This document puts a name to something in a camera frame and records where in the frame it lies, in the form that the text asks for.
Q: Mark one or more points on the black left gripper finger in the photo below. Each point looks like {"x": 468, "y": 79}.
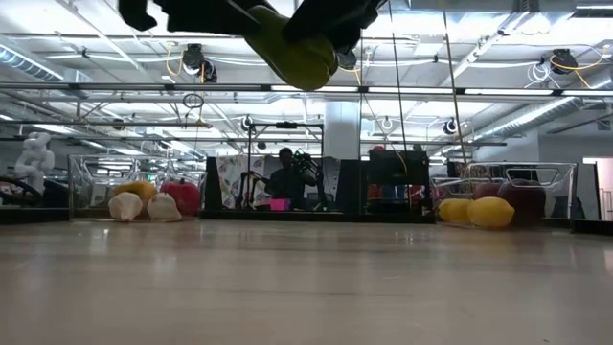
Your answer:
{"x": 335, "y": 19}
{"x": 206, "y": 16}

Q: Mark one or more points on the yellow bell pepper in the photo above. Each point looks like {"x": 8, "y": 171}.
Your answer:
{"x": 139, "y": 189}

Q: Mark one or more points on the white garlic bulb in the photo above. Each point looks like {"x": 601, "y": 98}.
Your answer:
{"x": 125, "y": 207}
{"x": 164, "y": 208}

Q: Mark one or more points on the yellow lemon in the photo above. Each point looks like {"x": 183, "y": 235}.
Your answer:
{"x": 491, "y": 213}
{"x": 452, "y": 211}

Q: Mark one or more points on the dark red apple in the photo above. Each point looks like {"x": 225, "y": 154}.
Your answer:
{"x": 524, "y": 201}

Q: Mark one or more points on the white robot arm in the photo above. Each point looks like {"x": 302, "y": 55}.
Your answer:
{"x": 34, "y": 160}

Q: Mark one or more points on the small black ceiling reel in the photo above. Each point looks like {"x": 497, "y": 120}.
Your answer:
{"x": 450, "y": 126}
{"x": 247, "y": 123}

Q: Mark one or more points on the black perforated computer box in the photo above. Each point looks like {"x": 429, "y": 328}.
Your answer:
{"x": 397, "y": 167}

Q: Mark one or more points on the colourful patterned poster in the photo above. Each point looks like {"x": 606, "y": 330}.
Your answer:
{"x": 230, "y": 177}

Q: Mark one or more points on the black upright panel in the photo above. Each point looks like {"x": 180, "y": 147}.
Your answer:
{"x": 348, "y": 187}
{"x": 213, "y": 187}

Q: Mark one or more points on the person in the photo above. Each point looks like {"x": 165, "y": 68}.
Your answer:
{"x": 287, "y": 184}

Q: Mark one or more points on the clear plastic basket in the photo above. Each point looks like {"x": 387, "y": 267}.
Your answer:
{"x": 573, "y": 191}
{"x": 96, "y": 160}

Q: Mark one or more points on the pink box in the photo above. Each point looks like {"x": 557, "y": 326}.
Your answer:
{"x": 280, "y": 205}

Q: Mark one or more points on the ceiling light rail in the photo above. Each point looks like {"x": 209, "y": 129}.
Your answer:
{"x": 143, "y": 87}

